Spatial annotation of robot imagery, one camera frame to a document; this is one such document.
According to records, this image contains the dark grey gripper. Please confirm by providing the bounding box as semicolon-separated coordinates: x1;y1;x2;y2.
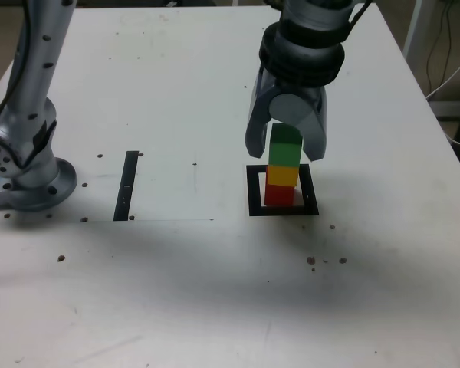
244;67;329;163

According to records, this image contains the green cube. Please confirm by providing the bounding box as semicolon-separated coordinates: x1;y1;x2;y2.
268;122;304;169

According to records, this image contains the yellow cube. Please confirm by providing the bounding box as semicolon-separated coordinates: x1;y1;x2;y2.
265;164;300;188

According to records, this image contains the red cube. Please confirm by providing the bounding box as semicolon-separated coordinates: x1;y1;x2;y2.
264;184;295;207

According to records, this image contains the black tape square outline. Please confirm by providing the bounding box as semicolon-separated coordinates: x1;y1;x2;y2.
245;163;320;218

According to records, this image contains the black tape strip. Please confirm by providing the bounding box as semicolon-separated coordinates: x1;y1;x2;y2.
113;150;140;222

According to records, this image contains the thin black cable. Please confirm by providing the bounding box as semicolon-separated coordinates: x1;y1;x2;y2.
425;0;452;97

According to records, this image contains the white metal frame leg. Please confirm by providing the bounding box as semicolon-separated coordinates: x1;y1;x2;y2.
402;0;426;66

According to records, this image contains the white frame bar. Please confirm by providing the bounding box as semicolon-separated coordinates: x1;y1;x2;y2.
429;101;460;120

